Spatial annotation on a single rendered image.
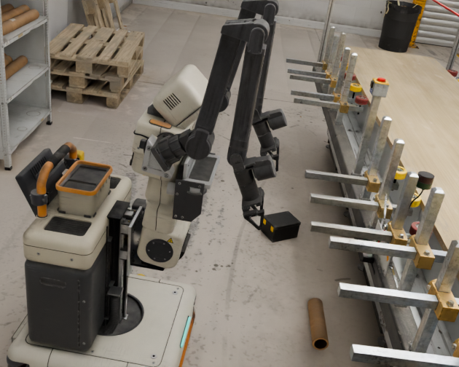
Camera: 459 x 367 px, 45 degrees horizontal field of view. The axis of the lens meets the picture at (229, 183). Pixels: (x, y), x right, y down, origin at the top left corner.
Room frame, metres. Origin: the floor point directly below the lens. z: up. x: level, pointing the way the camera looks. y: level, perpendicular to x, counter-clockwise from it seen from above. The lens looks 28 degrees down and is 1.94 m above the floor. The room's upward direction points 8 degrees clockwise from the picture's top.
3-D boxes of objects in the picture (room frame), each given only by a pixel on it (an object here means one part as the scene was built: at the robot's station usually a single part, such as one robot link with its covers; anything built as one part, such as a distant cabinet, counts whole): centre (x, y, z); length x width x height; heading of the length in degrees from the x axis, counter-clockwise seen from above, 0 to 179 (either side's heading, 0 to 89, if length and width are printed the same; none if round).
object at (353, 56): (3.35, -0.64, 0.92); 0.04 x 0.04 x 0.48; 1
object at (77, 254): (1.80, 0.52, 0.59); 0.55 x 0.34 x 0.83; 177
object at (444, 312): (1.33, -0.68, 0.95); 0.14 x 0.06 x 0.05; 1
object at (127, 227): (1.85, 0.26, 0.68); 0.28 x 0.27 x 0.25; 177
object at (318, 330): (2.20, -0.55, 0.04); 0.30 x 0.08 x 0.08; 1
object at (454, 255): (1.35, -0.68, 0.90); 0.04 x 0.04 x 0.48; 1
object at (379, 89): (2.61, -0.65, 1.18); 0.07 x 0.07 x 0.08; 1
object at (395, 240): (1.83, -0.67, 0.85); 0.14 x 0.06 x 0.05; 1
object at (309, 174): (2.31, -0.56, 0.82); 0.43 x 0.03 x 0.04; 91
